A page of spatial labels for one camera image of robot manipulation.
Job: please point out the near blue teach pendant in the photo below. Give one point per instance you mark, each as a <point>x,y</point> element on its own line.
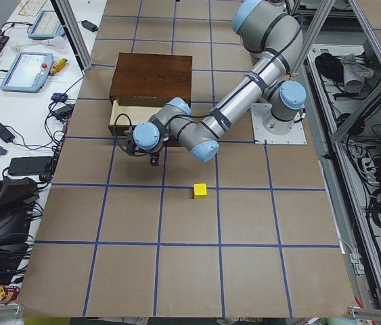
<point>28,72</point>

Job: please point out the dark wooden cabinet box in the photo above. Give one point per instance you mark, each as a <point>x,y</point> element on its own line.
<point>142,79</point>

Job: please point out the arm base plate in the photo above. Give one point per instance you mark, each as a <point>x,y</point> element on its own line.
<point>268,130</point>

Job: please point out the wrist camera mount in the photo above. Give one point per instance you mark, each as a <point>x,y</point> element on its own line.
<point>126,143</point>

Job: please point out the small blue connector box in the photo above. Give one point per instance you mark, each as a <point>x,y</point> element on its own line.
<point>59,97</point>

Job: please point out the black smartphone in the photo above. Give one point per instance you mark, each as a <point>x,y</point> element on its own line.
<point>5,134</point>

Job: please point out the blue teach pendant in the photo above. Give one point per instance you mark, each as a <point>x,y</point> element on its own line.
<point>46,26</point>
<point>28,72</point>

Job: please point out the black power brick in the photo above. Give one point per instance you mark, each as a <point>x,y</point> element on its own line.
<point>30,165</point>

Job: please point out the far blue teach pendant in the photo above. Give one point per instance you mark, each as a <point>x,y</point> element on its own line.
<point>46,26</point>

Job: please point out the black power adapter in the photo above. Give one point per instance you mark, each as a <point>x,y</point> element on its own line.
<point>89,26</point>

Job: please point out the yellow cube block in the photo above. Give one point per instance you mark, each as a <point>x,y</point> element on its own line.
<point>200,191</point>

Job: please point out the aluminium frame post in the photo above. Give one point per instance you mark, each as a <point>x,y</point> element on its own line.
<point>67,19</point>

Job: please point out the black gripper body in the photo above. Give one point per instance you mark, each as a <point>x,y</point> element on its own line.
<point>155,158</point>

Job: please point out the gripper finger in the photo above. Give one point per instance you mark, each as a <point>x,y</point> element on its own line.
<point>154,161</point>

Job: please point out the gold cylinder tool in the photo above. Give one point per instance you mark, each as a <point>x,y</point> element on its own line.
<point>58,66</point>

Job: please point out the light wood drawer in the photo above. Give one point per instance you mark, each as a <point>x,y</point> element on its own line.
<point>132,118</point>

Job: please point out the black laptop stand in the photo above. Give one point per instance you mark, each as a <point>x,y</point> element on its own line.
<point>11,210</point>

